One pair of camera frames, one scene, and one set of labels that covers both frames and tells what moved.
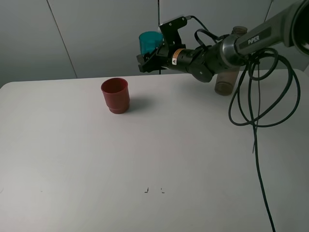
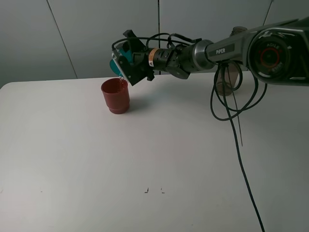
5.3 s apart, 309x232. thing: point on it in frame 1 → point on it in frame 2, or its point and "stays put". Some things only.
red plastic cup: x=116 y=92 stays put
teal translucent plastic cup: x=149 y=40 → x=119 y=51
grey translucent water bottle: x=225 y=83 stays put
